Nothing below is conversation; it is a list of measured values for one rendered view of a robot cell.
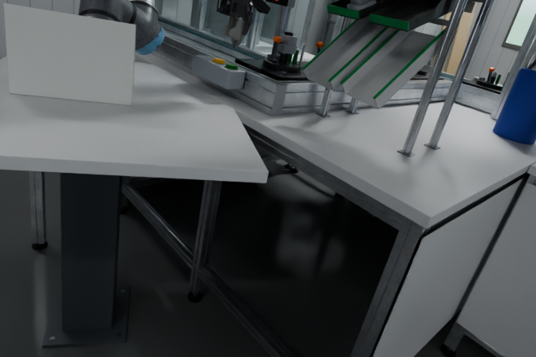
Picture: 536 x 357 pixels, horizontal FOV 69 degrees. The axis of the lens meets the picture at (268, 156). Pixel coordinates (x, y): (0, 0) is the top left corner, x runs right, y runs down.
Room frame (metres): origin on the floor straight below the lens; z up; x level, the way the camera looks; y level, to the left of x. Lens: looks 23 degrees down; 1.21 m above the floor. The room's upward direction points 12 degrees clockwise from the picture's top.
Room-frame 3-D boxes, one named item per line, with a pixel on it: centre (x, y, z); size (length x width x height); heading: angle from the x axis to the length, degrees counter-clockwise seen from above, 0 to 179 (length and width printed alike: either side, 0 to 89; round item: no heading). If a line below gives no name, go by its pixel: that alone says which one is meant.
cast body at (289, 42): (1.42, 0.01, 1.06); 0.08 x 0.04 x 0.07; 137
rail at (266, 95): (1.49, 0.32, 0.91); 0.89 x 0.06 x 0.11; 47
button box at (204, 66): (1.32, 0.23, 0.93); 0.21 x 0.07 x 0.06; 47
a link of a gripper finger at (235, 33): (1.24, 0.18, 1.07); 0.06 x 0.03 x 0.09; 137
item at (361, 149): (1.74, -0.29, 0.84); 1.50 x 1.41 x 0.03; 47
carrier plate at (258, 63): (1.42, 0.02, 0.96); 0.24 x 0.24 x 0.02; 47
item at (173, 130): (1.07, 0.47, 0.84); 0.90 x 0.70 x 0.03; 20
